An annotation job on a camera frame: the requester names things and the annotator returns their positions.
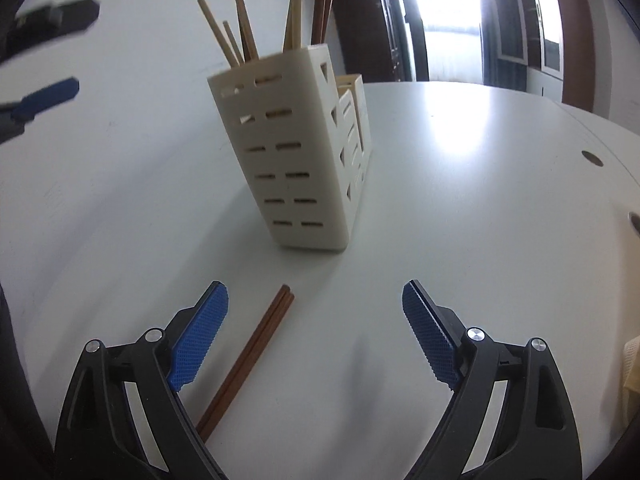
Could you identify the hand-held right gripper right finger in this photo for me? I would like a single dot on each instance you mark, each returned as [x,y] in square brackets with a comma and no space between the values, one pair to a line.
[432,335]

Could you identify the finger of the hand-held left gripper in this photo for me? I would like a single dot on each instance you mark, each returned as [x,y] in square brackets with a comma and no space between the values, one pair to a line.
[47,97]
[60,17]

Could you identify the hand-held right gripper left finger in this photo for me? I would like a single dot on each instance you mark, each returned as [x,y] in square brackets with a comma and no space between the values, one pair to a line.
[197,340]

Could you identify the dark wooden chopstick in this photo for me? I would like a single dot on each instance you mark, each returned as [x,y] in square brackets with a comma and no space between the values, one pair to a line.
[320,5]
[240,355]
[329,5]
[250,360]

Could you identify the light wooden chopstick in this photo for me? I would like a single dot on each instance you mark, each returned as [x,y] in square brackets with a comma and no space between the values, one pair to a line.
[296,5]
[245,20]
[217,32]
[232,42]

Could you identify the cream slotted utensil holder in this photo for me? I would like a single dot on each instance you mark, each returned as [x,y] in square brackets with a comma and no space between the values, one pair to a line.
[300,160]

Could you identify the dark door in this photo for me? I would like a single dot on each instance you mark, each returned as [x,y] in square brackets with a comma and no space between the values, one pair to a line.
[380,20]

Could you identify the bright window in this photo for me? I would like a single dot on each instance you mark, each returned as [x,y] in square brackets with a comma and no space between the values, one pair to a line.
[445,5]

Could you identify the white glass-door cabinet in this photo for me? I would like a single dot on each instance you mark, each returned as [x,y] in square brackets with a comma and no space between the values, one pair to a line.
[547,25]

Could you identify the brown wooden cabinet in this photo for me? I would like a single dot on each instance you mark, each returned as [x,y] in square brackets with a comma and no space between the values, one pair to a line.
[577,35]

